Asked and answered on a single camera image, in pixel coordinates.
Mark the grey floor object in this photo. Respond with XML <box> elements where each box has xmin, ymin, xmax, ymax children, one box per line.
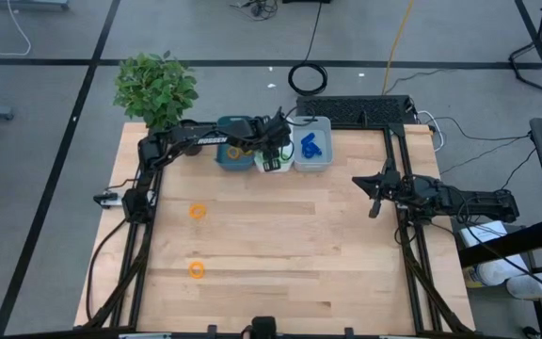
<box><xmin>0</xmin><ymin>0</ymin><xmax>71</xmax><ymax>11</ymax></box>

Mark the black coiled cable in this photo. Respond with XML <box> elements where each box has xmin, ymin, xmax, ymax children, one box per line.
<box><xmin>288</xmin><ymin>0</ymin><xmax>329</xmax><ymax>97</ymax></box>

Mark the white rounded object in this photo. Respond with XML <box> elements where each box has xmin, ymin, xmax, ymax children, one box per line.
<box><xmin>505</xmin><ymin>272</ymin><xmax>542</xmax><ymax>301</ymax></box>

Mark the white looped cable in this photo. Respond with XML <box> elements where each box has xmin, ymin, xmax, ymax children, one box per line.
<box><xmin>416</xmin><ymin>110</ymin><xmax>446</xmax><ymax>153</ymax></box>

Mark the black cable tangle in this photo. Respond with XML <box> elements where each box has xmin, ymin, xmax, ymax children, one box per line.
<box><xmin>230</xmin><ymin>0</ymin><xmax>280</xmax><ymax>22</ymax></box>

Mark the yellow cable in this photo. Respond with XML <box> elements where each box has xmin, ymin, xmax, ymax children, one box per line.
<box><xmin>381</xmin><ymin>0</ymin><xmax>417</xmax><ymax>97</ymax></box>

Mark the grey plastic bin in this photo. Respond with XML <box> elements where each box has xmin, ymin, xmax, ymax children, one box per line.
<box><xmin>292</xmin><ymin>115</ymin><xmax>334</xmax><ymax>173</ymax></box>

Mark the white floor cable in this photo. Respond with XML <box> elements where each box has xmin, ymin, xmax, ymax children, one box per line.
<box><xmin>0</xmin><ymin>0</ymin><xmax>33</xmax><ymax>57</ymax></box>

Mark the white plastic bin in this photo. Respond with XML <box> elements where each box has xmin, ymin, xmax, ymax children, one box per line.
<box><xmin>254</xmin><ymin>116</ymin><xmax>295</xmax><ymax>173</ymax></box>

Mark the green potted plant black pot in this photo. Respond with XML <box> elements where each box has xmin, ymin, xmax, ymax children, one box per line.
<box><xmin>113</xmin><ymin>50</ymin><xmax>205</xmax><ymax>157</ymax></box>

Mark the black vented case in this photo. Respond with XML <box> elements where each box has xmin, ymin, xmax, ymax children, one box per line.
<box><xmin>295</xmin><ymin>94</ymin><xmax>417</xmax><ymax>127</ymax></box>

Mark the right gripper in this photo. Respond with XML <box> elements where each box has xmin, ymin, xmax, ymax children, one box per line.
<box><xmin>351</xmin><ymin>158</ymin><xmax>435</xmax><ymax>219</ymax></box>

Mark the white roll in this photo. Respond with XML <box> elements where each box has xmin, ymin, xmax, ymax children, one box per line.
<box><xmin>475</xmin><ymin>256</ymin><xmax>531</xmax><ymax>288</ymax></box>

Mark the black box-shaped object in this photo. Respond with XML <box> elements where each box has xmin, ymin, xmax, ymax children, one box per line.
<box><xmin>250</xmin><ymin>315</ymin><xmax>278</xmax><ymax>339</ymax></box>

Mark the white paper box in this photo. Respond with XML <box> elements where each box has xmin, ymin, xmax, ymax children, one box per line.
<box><xmin>458</xmin><ymin>219</ymin><xmax>510</xmax><ymax>250</ymax></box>

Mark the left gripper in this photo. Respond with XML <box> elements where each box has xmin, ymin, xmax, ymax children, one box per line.
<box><xmin>250</xmin><ymin>106</ymin><xmax>294</xmax><ymax>173</ymax></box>

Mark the teal plastic bin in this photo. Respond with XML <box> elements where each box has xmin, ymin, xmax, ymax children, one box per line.
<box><xmin>215</xmin><ymin>115</ymin><xmax>257</xmax><ymax>172</ymax></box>

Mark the black shelf beam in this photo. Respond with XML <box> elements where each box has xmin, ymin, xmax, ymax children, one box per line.
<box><xmin>458</xmin><ymin>218</ymin><xmax>542</xmax><ymax>269</ymax></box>

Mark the black aluminium rig frame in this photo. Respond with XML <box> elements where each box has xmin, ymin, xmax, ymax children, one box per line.
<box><xmin>75</xmin><ymin>121</ymin><xmax>477</xmax><ymax>333</ymax></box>

